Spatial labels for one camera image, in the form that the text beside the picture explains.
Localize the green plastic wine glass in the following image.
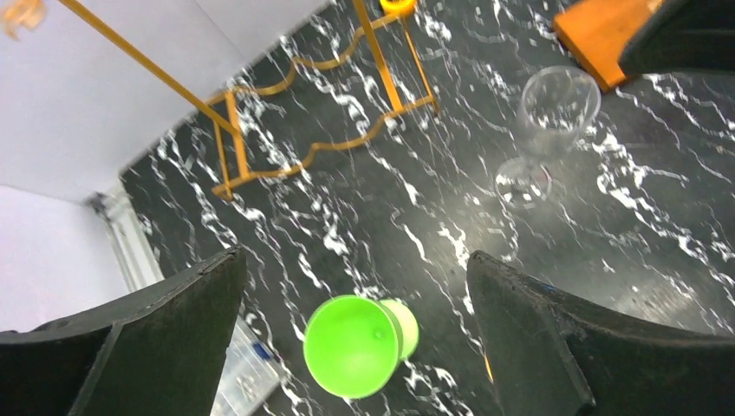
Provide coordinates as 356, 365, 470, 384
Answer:
302, 295, 420, 400

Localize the clear wine glass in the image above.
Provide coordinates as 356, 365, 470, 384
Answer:
494, 66, 602, 209

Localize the clear plastic screw box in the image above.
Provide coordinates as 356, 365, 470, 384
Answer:
211, 317, 287, 416

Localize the yellow tape measure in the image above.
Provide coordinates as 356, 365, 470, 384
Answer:
380, 0, 418, 16

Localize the orange plastic wine glass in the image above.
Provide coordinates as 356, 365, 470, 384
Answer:
483, 354, 495, 383

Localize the gold rectangular hanging rack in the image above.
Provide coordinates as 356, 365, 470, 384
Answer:
0, 0, 440, 202

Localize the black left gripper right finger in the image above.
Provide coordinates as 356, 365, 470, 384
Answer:
466, 250, 734, 415

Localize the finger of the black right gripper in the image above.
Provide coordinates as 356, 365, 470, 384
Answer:
618, 0, 734, 76

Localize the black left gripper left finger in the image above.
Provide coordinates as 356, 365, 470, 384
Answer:
1, 247, 247, 415

